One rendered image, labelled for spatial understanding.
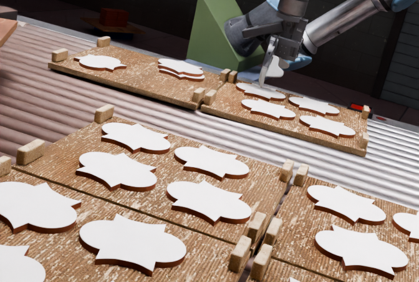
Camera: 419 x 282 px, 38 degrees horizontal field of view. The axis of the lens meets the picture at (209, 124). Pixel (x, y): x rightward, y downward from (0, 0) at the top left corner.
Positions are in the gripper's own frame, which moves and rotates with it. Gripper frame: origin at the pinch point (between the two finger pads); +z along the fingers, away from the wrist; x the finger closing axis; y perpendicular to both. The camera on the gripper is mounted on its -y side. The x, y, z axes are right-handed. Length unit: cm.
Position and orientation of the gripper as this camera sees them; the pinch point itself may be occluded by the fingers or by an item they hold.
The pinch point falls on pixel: (262, 82)
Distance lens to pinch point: 170.8
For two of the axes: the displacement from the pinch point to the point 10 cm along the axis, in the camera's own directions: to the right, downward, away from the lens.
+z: -2.4, 9.1, 3.3
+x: 2.5, -2.7, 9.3
